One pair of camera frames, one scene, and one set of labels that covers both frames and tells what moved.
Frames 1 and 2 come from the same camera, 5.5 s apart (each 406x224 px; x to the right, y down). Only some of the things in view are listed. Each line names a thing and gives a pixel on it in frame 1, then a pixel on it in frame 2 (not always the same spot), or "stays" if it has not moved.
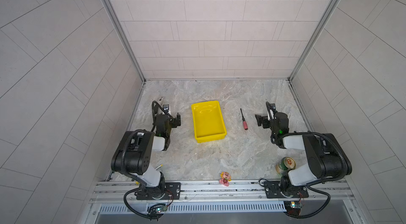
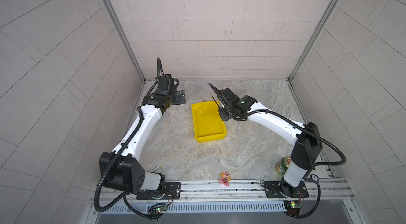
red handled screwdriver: x=244 y=122 to x=215 y=101
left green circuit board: x=160 y=209 stays
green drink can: x=286 y=163 stays
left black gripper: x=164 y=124 to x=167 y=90
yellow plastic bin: x=209 y=123 stays
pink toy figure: x=225 y=178 stays
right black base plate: x=284 y=189 stays
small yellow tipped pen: x=160 y=165 stays
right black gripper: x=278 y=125 to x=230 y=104
